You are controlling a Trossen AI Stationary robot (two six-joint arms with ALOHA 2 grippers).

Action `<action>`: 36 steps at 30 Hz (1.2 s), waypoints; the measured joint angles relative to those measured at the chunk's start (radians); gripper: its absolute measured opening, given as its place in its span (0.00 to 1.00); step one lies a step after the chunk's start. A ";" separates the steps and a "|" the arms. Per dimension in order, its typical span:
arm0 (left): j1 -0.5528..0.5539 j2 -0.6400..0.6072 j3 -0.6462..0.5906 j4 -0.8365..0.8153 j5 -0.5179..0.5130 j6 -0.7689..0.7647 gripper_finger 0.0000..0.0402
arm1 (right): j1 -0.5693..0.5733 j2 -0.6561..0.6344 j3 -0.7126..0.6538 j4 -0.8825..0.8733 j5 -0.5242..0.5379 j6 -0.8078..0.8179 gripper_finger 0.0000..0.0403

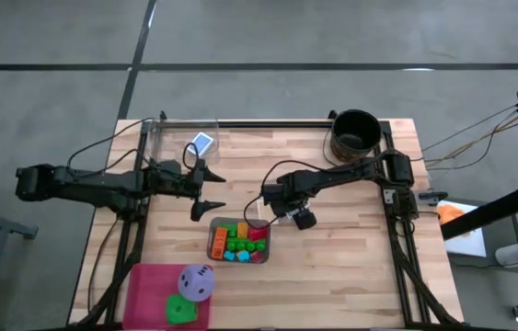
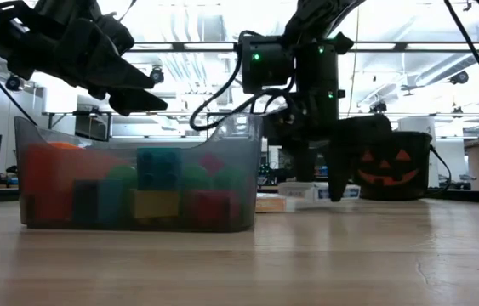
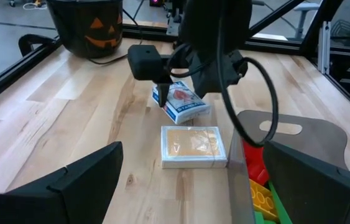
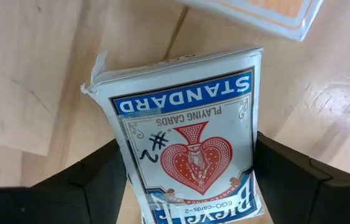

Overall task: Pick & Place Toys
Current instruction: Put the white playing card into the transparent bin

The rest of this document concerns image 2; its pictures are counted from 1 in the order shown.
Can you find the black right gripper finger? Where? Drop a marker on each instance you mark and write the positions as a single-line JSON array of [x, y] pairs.
[[341, 170], [300, 163]]

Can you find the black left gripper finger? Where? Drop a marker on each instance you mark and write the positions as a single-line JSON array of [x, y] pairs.
[[137, 103], [103, 64]]

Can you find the orange-backed playing card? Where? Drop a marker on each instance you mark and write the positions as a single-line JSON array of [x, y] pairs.
[[271, 204]]

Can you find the small teal toy cube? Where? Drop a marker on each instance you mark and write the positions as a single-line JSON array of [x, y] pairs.
[[158, 170], [107, 200]]

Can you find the grey translucent plastic bin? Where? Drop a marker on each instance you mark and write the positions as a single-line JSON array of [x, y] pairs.
[[245, 212]]

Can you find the red toy brick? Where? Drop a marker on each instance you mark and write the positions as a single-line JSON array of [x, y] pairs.
[[211, 164]]

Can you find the small red toy cube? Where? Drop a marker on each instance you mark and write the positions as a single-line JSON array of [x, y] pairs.
[[213, 208]]

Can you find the small yellow toy cube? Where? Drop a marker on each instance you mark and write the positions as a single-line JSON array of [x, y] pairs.
[[154, 204]]

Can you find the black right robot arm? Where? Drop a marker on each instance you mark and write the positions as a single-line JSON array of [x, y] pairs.
[[315, 17]]

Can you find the black pumpkin-face bucket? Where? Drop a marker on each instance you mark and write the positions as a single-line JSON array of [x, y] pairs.
[[417, 149]]

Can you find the white cylinder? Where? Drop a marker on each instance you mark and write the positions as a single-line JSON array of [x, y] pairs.
[[417, 124]]

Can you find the black overhead beam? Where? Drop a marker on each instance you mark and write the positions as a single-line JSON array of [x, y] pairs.
[[413, 46]]

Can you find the black ceiling camera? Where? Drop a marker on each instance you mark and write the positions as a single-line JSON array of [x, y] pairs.
[[460, 77], [157, 75], [13, 83]]

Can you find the black aluminium rig frame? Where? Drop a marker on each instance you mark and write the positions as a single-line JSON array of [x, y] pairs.
[[477, 196]]

